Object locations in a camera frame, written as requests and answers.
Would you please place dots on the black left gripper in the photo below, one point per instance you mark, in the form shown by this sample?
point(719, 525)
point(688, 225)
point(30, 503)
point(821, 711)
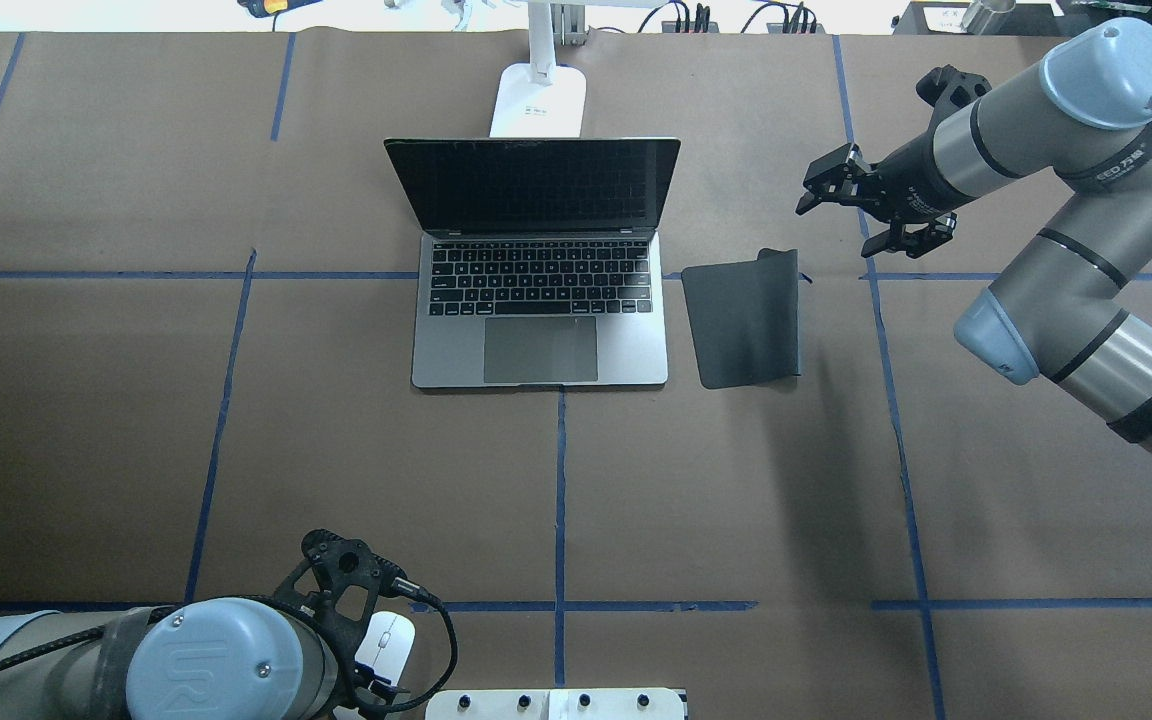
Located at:
point(373, 689)

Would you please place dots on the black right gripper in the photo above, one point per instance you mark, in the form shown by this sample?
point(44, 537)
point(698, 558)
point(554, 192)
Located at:
point(906, 180)

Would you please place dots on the white wireless mouse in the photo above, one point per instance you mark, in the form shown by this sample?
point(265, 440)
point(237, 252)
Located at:
point(381, 658)

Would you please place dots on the black mouse pad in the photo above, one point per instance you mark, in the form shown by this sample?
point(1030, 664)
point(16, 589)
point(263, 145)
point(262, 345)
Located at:
point(745, 319)

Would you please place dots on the grey laptop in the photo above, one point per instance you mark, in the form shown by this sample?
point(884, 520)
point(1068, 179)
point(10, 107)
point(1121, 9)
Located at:
point(539, 261)

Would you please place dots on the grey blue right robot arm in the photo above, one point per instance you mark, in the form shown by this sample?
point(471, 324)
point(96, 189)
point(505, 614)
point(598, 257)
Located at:
point(1084, 111)

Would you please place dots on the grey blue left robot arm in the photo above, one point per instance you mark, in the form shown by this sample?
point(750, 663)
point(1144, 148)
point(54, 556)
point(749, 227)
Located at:
point(229, 658)

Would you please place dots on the white desk lamp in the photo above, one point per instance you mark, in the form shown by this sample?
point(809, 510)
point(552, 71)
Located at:
point(542, 98)

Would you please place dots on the metal cup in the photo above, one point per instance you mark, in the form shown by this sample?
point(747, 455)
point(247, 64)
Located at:
point(986, 17)

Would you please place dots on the metal grabber stick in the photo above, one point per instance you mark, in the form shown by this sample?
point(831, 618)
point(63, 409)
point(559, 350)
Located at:
point(452, 16)

